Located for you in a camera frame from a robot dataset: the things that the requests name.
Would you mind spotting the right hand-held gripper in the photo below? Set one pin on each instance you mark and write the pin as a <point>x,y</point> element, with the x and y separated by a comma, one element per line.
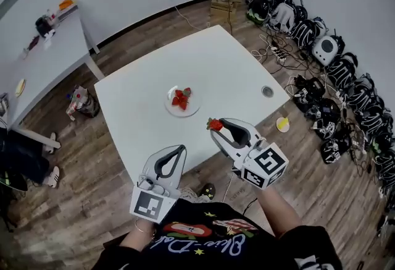
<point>265,163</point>

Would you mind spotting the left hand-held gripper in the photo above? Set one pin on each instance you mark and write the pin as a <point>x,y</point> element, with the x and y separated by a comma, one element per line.
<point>148,205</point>

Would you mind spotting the red strawberry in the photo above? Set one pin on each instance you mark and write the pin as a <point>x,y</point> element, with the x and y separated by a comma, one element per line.
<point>179,94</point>
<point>175,101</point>
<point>187,91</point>
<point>215,124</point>
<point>183,104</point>

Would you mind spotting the clear glass plate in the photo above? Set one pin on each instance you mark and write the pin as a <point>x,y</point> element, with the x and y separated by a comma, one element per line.
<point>192,108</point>

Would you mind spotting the person's left forearm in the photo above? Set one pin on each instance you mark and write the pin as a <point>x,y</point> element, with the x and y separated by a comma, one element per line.
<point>135,239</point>

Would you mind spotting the person's right forearm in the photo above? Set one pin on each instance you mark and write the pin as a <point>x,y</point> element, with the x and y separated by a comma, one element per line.
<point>277,210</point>

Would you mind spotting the small yellow plate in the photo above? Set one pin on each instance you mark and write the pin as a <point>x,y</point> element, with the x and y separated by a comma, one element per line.
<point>20,87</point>

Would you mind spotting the yellow and white round disc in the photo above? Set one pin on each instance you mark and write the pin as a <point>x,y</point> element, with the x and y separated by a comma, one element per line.
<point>282,125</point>

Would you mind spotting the round grey table grommet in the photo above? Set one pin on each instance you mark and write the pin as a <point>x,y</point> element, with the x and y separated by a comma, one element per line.
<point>267,91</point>

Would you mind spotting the pile of black hand-held devices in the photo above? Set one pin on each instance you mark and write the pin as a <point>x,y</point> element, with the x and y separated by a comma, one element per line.
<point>324,117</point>

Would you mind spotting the white power strip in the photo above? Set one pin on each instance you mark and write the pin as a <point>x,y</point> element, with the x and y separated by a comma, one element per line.
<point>278,52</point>

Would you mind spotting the black printed t-shirt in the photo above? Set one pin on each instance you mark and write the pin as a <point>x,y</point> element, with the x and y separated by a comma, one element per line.
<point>216,250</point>

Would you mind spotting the plastic bag of rubbish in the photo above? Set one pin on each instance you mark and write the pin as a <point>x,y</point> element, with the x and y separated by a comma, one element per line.
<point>82,103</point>

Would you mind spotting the white round-faced device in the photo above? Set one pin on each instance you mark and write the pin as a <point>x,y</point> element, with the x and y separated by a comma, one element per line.
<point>324,49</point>

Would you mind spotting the black and green helmet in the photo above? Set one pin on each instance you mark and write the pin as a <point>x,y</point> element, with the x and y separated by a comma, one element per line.
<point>258,10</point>

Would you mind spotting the row of black striped headsets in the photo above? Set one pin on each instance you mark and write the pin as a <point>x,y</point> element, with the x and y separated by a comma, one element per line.
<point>367,99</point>

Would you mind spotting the grey side table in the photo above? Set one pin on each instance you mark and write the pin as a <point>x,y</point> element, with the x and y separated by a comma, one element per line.
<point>46,61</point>

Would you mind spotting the black bag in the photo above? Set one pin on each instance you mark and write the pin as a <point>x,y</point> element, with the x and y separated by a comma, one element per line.
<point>44,26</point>

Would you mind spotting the orange packet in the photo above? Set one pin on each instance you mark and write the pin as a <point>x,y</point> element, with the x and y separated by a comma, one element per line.
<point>66,3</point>

